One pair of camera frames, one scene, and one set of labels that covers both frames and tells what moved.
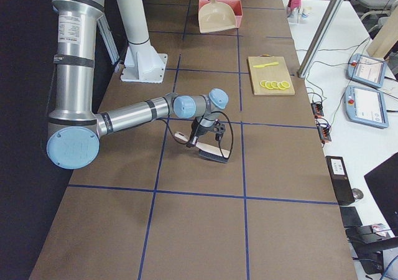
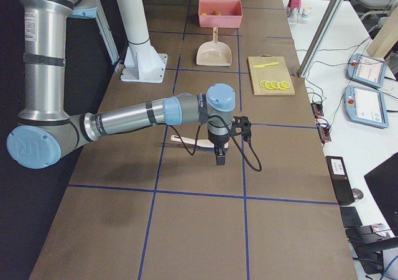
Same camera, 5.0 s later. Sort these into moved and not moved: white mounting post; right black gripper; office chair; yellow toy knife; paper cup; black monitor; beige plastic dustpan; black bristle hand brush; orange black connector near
Moved: beige plastic dustpan; black bristle hand brush; right black gripper
Not moved: orange black connector near; yellow toy knife; white mounting post; paper cup; black monitor; office chair
